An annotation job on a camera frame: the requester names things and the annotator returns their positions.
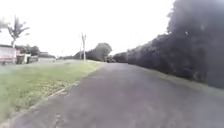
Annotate tall dense bushes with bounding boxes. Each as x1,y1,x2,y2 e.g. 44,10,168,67
112,0,224,90

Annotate grass strip beside bushes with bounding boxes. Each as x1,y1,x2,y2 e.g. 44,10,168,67
133,63,224,98

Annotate palm tree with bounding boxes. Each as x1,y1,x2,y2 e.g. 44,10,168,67
7,15,31,48

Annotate grey asphalt path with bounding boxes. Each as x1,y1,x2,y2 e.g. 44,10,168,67
6,62,224,128

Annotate grass verge strip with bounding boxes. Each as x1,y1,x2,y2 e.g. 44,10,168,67
0,59,106,122

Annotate low pale building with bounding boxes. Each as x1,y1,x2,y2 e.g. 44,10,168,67
0,44,39,65

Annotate distant tree clump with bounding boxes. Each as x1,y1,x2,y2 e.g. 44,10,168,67
73,42,114,62

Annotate utility pole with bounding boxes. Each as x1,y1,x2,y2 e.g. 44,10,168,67
80,32,88,62

